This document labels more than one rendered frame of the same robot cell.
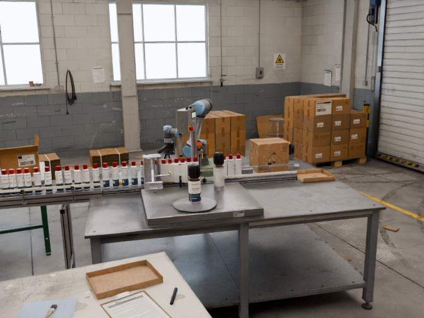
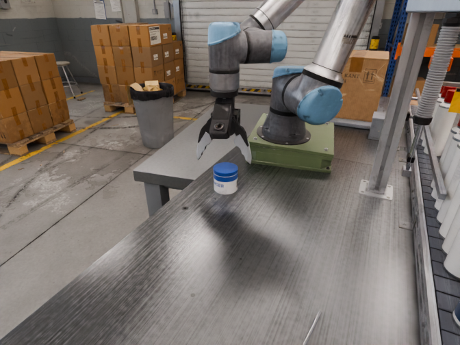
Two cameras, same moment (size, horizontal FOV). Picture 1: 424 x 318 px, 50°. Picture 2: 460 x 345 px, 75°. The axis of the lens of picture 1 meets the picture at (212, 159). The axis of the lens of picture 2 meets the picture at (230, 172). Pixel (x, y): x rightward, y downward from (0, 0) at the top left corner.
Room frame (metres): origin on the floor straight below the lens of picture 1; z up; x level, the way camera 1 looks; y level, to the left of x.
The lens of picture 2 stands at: (3.68, 1.00, 1.29)
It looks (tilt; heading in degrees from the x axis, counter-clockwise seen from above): 28 degrees down; 308
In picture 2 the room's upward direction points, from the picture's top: straight up
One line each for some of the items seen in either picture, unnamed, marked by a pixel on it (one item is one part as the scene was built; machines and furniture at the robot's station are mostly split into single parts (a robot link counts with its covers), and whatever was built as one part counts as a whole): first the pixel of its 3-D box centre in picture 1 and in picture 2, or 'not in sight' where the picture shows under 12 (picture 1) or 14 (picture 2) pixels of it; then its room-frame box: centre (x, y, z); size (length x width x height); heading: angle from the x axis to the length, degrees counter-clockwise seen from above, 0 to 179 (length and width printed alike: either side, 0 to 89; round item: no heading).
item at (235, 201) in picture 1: (197, 200); not in sight; (3.22, 0.11, 0.86); 0.80 x 0.67 x 0.05; 102
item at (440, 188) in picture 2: (235, 168); (424, 121); (3.78, -0.19, 0.96); 1.07 x 0.01 x 0.01; 102
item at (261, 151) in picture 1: (268, 154); (354, 83); (4.13, -0.53, 0.99); 0.30 x 0.24 x 0.27; 104
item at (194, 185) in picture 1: (194, 184); not in sight; (3.06, 0.13, 1.04); 0.09 x 0.09 x 0.29
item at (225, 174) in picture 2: not in sight; (225, 178); (4.16, 0.42, 0.87); 0.07 x 0.07 x 0.07
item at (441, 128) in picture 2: (223, 166); (442, 124); (3.72, -0.10, 0.98); 0.05 x 0.05 x 0.20
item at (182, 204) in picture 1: (195, 204); not in sight; (3.06, 0.13, 0.89); 0.31 x 0.31 x 0.01
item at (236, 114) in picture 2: (168, 148); (224, 111); (4.18, 0.40, 1.05); 0.09 x 0.08 x 0.12; 118
